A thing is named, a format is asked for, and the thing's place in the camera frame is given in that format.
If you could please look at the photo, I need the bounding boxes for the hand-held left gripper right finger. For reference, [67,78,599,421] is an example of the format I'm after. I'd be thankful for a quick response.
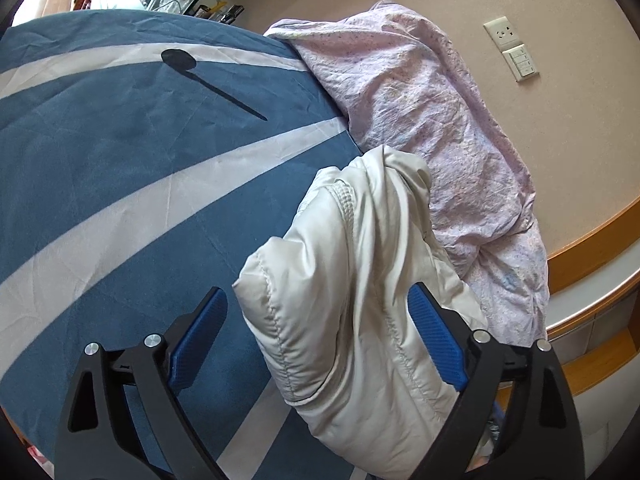
[406,282,584,480]

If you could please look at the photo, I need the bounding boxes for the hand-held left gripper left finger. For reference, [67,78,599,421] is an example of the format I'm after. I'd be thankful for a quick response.
[52,287,229,480]

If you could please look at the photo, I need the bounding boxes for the cream puffer jacket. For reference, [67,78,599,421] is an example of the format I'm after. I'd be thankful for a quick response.
[232,144,490,461]

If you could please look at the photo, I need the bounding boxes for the blue white striped bed sheet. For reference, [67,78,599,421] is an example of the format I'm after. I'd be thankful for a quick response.
[0,9,416,480]

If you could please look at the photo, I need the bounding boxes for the pink floral duvet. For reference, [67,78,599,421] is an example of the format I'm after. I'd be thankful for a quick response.
[263,0,551,348]

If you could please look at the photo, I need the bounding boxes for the small dark bottles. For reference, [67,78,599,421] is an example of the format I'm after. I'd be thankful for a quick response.
[196,4,247,24]

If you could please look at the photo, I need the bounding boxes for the white wall light switch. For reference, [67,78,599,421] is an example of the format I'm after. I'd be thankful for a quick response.
[502,45,541,82]

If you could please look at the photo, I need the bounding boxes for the white wall socket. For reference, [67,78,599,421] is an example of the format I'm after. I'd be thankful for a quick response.
[483,16,520,52]

